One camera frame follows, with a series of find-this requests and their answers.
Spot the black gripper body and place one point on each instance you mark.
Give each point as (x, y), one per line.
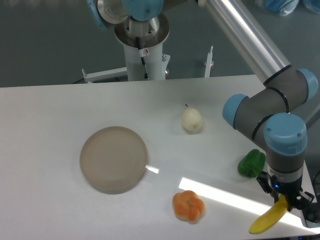
(285, 183)

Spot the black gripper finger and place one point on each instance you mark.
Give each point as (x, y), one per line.
(265, 184)
(300, 200)

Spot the yellow banana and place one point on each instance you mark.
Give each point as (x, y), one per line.
(270, 218)

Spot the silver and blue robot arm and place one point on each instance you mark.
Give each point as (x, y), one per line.
(266, 118)

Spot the beige round plate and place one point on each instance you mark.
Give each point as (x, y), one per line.
(113, 160)

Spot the green bell pepper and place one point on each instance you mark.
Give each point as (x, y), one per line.
(252, 164)

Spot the orange braided bread roll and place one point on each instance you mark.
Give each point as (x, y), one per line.
(188, 206)

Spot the white pear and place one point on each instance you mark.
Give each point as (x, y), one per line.
(192, 119)

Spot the white bracket with red knob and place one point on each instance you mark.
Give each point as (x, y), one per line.
(209, 63)

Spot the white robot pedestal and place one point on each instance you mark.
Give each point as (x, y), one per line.
(148, 63)

